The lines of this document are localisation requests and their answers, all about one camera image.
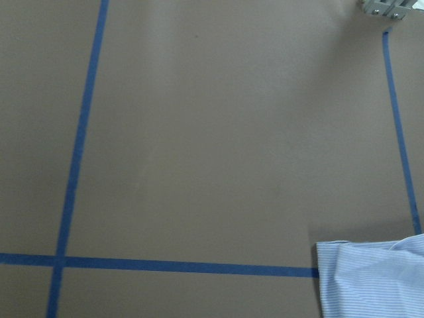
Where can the blue striped button-up shirt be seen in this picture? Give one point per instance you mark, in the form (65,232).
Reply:
(371,279)

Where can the aluminium frame post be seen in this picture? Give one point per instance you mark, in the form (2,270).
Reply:
(393,9)

